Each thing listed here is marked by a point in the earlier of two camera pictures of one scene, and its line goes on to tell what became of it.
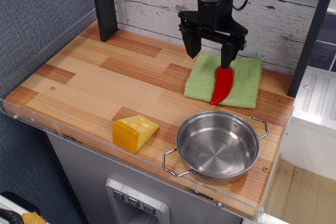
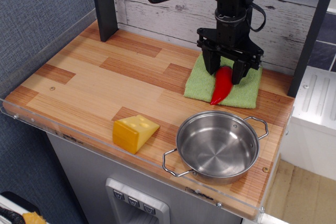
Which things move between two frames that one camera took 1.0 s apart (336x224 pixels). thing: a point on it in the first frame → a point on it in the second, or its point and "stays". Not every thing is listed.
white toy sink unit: [310, 141] stays
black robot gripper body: [214, 19] → [230, 39]
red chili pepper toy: [224, 80] stays
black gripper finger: [192, 43] → [212, 60]
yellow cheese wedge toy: [129, 134] stays
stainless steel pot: [217, 147] stays
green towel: [247, 74] stays
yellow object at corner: [32, 217] stays
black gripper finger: [229, 52] → [240, 70]
